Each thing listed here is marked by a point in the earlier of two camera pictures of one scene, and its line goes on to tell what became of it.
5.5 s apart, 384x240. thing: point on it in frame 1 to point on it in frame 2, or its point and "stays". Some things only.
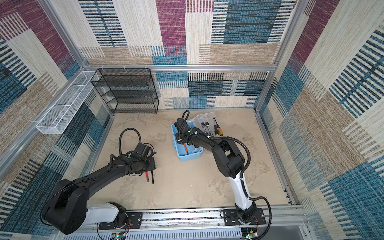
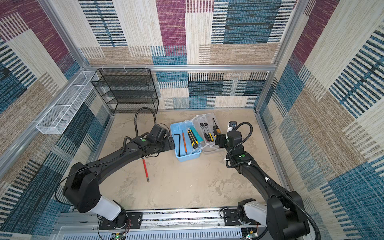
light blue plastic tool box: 208,123 stays
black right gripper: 177,136 to 220,140
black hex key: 152,178 to 179,144
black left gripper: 152,164 to 168,145
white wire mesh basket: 55,120 stays
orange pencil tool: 186,149 stays
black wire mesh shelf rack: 127,90 stays
